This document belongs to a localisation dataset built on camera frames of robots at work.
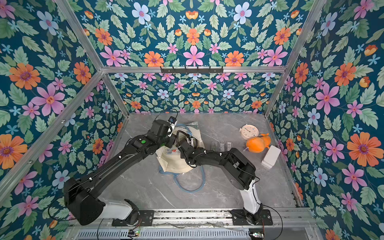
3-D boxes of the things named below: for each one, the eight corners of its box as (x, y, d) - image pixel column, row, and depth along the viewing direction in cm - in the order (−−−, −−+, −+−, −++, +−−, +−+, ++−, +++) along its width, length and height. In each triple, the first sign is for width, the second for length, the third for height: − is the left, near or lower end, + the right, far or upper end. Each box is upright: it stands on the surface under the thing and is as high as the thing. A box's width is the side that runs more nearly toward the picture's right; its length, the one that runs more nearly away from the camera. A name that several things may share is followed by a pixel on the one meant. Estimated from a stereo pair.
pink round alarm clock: (244, 141, 106) (246, 137, 103) (237, 129, 113) (238, 126, 110) (259, 136, 109) (261, 132, 106) (251, 125, 116) (252, 121, 113)
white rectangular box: (260, 164, 94) (263, 160, 90) (268, 148, 102) (271, 144, 98) (270, 170, 92) (273, 166, 88) (278, 153, 99) (281, 149, 95)
